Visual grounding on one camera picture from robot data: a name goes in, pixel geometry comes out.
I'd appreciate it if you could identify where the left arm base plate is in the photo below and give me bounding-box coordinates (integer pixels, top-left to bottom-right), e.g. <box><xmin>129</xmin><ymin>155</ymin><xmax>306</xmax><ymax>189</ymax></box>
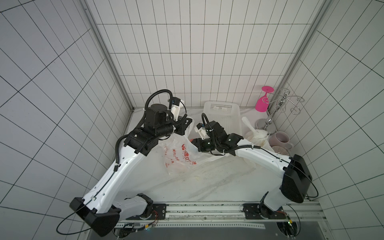
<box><xmin>141</xmin><ymin>204</ymin><xmax>167</xmax><ymax>220</ymax></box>

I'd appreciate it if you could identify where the aluminium mounting rail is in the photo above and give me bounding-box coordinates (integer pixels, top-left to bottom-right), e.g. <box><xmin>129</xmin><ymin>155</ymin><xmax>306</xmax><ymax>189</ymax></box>
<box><xmin>116</xmin><ymin>202</ymin><xmax>326</xmax><ymax>228</ymax></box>

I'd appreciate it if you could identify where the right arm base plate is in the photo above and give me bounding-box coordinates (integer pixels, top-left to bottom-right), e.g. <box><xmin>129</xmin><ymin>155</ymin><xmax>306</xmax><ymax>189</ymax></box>
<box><xmin>243</xmin><ymin>203</ymin><xmax>286</xmax><ymax>220</ymax></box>

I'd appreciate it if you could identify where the metal glass rack stand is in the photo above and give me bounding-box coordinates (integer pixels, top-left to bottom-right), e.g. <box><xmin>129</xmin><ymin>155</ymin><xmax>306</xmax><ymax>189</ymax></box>
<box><xmin>255</xmin><ymin>88</ymin><xmax>305</xmax><ymax>135</ymax></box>

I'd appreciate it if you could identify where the white printed plastic bag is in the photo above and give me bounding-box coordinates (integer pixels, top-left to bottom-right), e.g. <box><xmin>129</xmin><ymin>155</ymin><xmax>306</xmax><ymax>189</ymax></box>
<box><xmin>242</xmin><ymin>117</ymin><xmax>275</xmax><ymax>153</ymax></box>

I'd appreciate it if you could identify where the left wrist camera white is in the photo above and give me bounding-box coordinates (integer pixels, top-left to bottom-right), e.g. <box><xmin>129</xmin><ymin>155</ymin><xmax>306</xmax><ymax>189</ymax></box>
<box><xmin>171</xmin><ymin>97</ymin><xmax>184</xmax><ymax>122</ymax></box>

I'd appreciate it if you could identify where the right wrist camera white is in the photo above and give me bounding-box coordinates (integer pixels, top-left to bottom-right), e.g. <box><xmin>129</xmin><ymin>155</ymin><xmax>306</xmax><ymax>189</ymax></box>
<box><xmin>194</xmin><ymin>123</ymin><xmax>209</xmax><ymax>140</ymax></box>

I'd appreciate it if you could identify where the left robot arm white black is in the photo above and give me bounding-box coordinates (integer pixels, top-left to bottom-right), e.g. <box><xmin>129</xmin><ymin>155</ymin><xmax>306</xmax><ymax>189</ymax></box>
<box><xmin>70</xmin><ymin>89</ymin><xmax>192</xmax><ymax>237</ymax></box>

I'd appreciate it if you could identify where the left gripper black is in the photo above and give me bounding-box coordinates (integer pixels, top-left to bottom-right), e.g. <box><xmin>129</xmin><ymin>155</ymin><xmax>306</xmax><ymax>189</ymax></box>
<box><xmin>157</xmin><ymin>116</ymin><xmax>193</xmax><ymax>138</ymax></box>

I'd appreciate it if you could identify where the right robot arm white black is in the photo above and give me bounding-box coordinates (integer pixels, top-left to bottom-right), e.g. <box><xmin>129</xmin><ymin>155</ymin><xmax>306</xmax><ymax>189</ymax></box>
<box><xmin>192</xmin><ymin>113</ymin><xmax>313</xmax><ymax>216</ymax></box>

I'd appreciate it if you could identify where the pink wine glass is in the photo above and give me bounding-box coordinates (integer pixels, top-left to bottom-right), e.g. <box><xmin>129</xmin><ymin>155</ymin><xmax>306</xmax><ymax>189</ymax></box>
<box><xmin>255</xmin><ymin>86</ymin><xmax>275</xmax><ymax>113</ymax></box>

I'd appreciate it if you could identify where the white basket perforated plastic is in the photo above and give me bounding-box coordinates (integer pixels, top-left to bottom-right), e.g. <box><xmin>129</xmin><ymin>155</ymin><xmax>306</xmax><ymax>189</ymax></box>
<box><xmin>203</xmin><ymin>101</ymin><xmax>242</xmax><ymax>135</ymax></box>

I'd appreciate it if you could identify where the pale pink mug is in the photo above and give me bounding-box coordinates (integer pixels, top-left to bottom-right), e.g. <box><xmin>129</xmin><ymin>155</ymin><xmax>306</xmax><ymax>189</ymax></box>
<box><xmin>269</xmin><ymin>132</ymin><xmax>294</xmax><ymax>150</ymax></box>

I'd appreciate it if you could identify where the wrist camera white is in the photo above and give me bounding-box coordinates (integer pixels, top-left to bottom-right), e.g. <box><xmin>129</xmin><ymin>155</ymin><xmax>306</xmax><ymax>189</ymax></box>
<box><xmin>171</xmin><ymin>97</ymin><xmax>184</xmax><ymax>122</ymax></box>
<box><xmin>194</xmin><ymin>123</ymin><xmax>209</xmax><ymax>140</ymax></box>

